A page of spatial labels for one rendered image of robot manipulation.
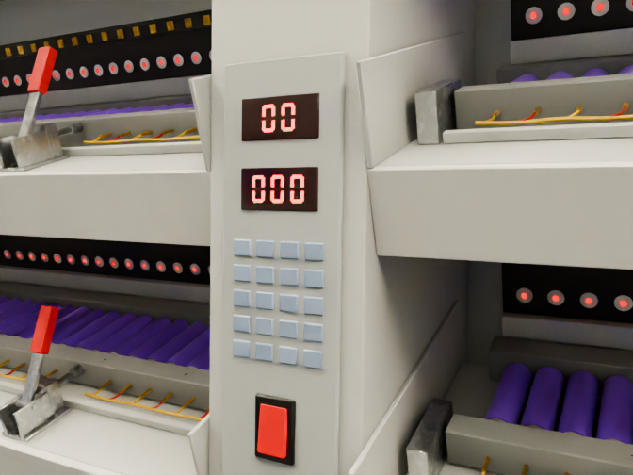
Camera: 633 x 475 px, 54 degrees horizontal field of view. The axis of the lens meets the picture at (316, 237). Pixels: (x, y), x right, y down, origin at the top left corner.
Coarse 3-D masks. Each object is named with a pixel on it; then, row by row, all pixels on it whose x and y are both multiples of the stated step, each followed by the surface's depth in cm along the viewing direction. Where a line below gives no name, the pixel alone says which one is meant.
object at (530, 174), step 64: (512, 0) 42; (576, 0) 40; (384, 64) 30; (448, 64) 40; (512, 64) 43; (576, 64) 39; (384, 128) 31; (448, 128) 34; (512, 128) 31; (576, 128) 29; (384, 192) 30; (448, 192) 28; (512, 192) 27; (576, 192) 26; (448, 256) 29; (512, 256) 28; (576, 256) 26
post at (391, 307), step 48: (240, 0) 33; (288, 0) 31; (336, 0) 30; (384, 0) 31; (432, 0) 37; (240, 48) 33; (288, 48) 31; (336, 48) 30; (384, 48) 31; (384, 288) 32; (432, 288) 40; (384, 336) 33; (432, 336) 40; (384, 384) 33
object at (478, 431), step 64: (448, 320) 42; (512, 320) 43; (576, 320) 41; (448, 384) 43; (512, 384) 39; (576, 384) 38; (384, 448) 32; (448, 448) 35; (512, 448) 33; (576, 448) 32
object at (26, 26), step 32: (32, 0) 70; (64, 0) 67; (96, 0) 65; (128, 0) 63; (160, 0) 61; (192, 0) 59; (480, 0) 46; (0, 32) 73; (32, 32) 70; (64, 32) 68; (480, 32) 46; (480, 64) 47; (480, 288) 47; (480, 320) 47; (480, 352) 47
